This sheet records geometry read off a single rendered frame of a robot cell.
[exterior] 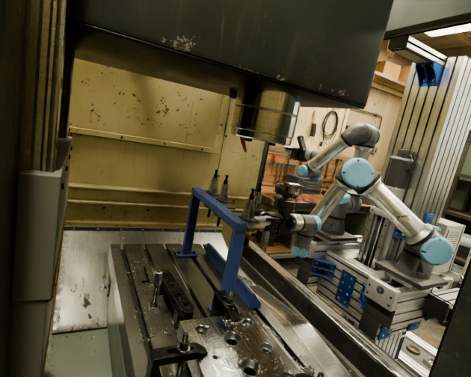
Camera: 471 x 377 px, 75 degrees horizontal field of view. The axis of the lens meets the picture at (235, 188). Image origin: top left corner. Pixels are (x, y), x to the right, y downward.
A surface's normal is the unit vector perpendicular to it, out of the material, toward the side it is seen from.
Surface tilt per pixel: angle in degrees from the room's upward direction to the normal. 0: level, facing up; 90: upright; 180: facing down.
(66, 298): 24
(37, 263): 90
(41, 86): 90
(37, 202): 90
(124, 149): 90
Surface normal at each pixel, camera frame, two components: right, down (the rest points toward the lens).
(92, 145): 0.42, 0.26
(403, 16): -0.88, -0.08
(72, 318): 0.34, -0.78
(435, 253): -0.18, 0.23
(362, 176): -0.36, 0.04
